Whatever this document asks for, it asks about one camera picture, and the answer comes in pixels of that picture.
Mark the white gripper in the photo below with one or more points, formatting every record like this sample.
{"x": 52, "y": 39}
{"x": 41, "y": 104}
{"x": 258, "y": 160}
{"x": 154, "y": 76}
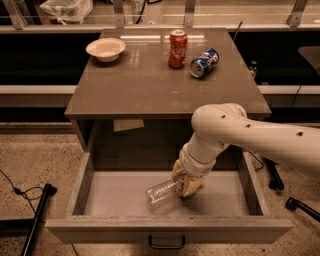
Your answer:
{"x": 196, "y": 165}

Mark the white ceramic bowl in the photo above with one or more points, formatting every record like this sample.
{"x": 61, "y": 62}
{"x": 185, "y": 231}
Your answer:
{"x": 106, "y": 49}

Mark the black stand leg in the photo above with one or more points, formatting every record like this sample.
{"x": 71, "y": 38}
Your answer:
{"x": 275, "y": 182}
{"x": 48, "y": 190}

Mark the black stand leg right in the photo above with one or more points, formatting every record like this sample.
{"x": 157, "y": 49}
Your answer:
{"x": 275, "y": 182}

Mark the red cola can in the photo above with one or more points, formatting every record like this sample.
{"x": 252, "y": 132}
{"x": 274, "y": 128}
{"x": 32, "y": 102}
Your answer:
{"x": 178, "y": 47}

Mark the black drawer handle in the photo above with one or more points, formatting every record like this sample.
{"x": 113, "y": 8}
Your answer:
{"x": 162, "y": 243}

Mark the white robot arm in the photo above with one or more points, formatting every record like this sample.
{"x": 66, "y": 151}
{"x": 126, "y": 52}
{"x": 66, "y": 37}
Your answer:
{"x": 217, "y": 126}

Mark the white plastic bag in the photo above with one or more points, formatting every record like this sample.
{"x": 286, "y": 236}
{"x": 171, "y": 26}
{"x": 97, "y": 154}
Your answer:
{"x": 67, "y": 11}

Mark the open grey top drawer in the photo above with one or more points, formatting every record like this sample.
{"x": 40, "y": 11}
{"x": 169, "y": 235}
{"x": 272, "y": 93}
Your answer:
{"x": 108, "y": 206}

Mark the metal railing frame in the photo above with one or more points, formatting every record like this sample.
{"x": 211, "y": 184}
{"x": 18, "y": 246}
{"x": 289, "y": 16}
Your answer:
{"x": 243, "y": 15}

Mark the black caster leg far right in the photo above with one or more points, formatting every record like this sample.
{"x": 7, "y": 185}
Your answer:
{"x": 292, "y": 204}

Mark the clear plastic water bottle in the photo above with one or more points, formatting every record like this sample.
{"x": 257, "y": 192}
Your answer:
{"x": 164, "y": 192}

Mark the blue pepsi can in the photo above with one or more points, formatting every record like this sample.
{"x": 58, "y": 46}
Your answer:
{"x": 204, "y": 63}

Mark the paper label under counter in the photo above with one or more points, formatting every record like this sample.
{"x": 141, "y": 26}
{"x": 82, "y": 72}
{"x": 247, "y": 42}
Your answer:
{"x": 127, "y": 124}

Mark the black stand leg left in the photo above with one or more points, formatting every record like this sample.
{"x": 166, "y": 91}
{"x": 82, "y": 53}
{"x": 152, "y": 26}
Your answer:
{"x": 48, "y": 190}

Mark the grey cabinet with counter top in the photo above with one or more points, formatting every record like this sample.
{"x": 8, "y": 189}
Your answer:
{"x": 141, "y": 85}

